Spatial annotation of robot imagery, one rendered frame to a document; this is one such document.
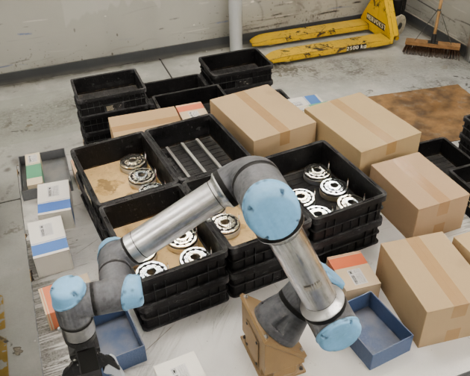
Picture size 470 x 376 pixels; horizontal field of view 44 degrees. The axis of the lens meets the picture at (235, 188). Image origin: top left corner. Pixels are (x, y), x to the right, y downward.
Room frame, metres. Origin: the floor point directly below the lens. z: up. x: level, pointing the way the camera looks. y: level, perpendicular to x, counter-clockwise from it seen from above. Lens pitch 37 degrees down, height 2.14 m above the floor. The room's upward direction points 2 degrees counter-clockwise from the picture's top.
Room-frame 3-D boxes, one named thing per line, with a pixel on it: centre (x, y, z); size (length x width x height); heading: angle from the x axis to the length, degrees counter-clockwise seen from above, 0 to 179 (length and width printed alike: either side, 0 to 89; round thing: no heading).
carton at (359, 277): (1.35, -0.38, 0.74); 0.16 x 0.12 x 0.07; 14
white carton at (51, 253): (1.54, 0.66, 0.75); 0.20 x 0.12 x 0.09; 21
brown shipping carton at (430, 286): (1.26, -0.61, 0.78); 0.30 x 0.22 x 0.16; 13
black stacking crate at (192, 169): (1.90, 0.14, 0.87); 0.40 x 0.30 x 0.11; 25
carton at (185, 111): (2.30, 0.18, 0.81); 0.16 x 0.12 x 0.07; 18
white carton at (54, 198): (1.77, 0.70, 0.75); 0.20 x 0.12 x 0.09; 15
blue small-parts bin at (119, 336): (1.13, 0.38, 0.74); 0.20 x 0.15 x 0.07; 26
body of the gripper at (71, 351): (0.88, 0.37, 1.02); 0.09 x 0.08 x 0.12; 20
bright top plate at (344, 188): (1.70, -0.36, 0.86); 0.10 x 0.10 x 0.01
